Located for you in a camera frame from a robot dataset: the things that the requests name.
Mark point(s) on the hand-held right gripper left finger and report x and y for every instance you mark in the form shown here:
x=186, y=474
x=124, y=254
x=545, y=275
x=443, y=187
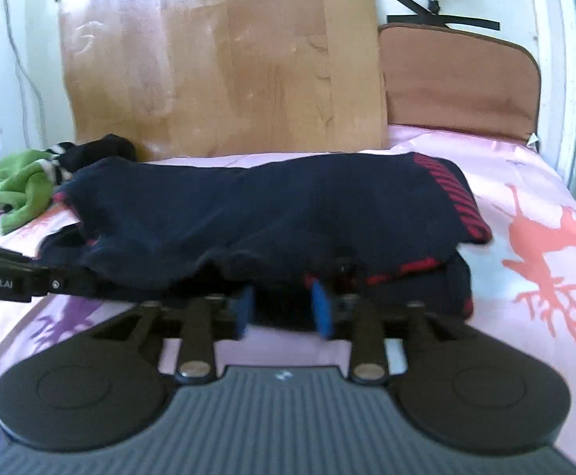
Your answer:
x=245, y=311

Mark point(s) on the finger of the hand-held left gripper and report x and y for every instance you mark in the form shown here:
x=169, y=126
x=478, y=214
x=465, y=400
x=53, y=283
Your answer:
x=57, y=284

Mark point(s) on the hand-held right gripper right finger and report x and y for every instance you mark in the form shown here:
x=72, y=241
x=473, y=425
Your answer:
x=322, y=311

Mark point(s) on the navy garment with red trim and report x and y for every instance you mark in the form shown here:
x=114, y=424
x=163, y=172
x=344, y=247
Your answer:
x=268, y=208

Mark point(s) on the green cloth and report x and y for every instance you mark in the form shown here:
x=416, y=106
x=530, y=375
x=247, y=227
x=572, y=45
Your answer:
x=18, y=183

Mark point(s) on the black white striped garment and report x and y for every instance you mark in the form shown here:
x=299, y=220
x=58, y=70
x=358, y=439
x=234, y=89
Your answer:
x=99, y=151

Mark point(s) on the pink printed bedsheet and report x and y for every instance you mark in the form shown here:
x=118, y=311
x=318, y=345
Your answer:
x=530, y=193

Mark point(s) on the wood-pattern board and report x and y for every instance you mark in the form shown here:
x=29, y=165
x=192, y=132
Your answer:
x=218, y=59

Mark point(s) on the brown cushion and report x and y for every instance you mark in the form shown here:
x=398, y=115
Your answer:
x=458, y=84

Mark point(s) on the black tape strip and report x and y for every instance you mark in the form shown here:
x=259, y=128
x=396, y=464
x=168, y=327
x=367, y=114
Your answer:
x=409, y=2
x=461, y=21

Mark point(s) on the white window frame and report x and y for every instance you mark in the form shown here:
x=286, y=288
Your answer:
x=570, y=84

